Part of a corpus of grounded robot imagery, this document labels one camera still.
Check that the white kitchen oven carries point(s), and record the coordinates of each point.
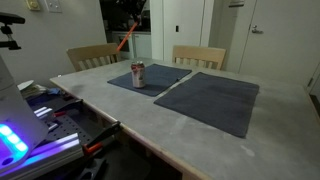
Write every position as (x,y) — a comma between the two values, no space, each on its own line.
(123,46)

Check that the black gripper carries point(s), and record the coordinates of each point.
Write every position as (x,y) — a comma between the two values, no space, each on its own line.
(131,5)

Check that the aluminium extrusion rail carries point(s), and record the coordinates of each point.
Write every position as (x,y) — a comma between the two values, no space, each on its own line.
(50,155)

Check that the black camera on stand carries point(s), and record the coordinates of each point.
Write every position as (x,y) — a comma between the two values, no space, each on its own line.
(8,20)

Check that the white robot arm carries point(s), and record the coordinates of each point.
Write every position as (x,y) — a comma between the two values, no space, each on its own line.
(16,110)

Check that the red plastic straw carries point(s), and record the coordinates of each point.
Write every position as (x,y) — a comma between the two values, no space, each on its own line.
(126,36)

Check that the red and silver soda can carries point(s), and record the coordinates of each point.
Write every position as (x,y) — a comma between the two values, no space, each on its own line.
(138,76)

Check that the small blue object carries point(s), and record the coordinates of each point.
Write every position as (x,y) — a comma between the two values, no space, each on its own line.
(54,91)

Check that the white kitchen counter cabinet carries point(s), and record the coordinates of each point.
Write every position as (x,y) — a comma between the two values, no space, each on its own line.
(143,46)

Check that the beige wall control plate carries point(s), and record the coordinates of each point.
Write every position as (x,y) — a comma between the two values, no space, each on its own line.
(33,4)

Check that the light wooden slatted chair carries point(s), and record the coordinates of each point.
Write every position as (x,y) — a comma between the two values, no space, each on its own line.
(200,53)
(93,51)

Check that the white room door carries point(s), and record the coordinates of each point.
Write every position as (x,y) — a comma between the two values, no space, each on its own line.
(283,43)

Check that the tall white closet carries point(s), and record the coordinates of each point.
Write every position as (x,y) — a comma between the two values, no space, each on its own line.
(188,23)

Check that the stack of white papers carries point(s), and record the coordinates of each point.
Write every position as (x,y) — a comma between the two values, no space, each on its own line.
(31,89)

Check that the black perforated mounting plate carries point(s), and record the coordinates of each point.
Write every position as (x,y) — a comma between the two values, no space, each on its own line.
(66,130)

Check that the dark blue cloth placemat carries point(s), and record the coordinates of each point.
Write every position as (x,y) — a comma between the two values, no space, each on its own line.
(213,103)
(160,78)

